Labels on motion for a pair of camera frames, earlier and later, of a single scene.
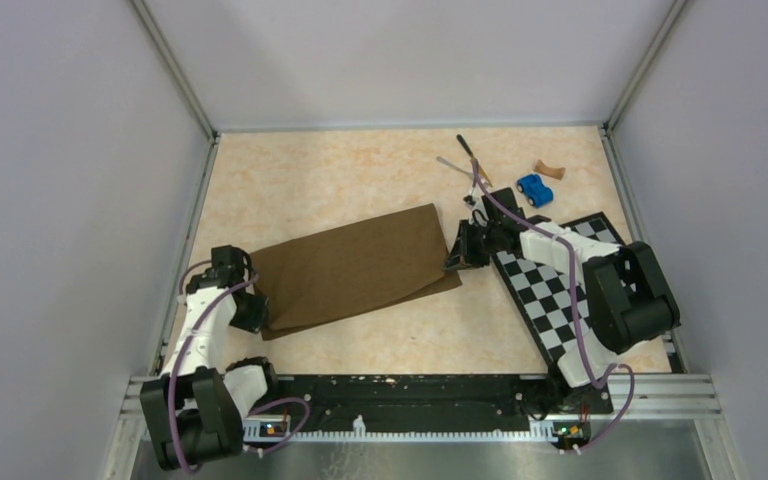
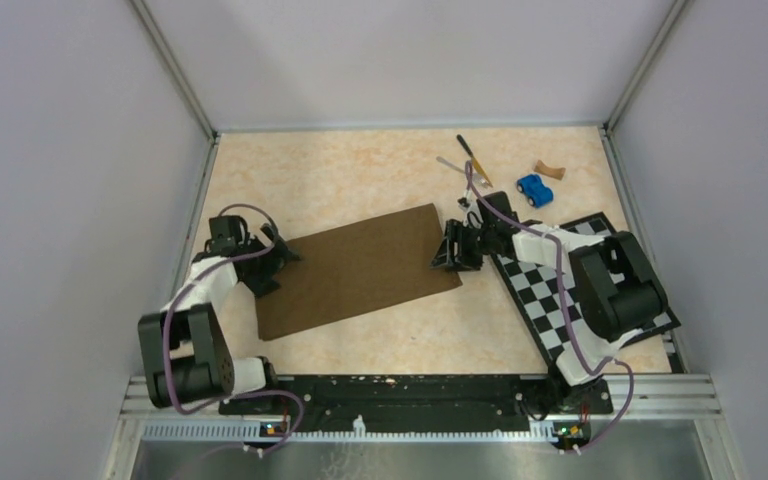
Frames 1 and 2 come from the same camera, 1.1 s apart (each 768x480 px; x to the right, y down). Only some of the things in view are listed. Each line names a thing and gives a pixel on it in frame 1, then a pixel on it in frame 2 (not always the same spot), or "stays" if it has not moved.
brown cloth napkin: [353, 269] stays
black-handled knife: [480, 169] stays
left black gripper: [258, 314] → [274, 260]
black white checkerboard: [552, 297] stays
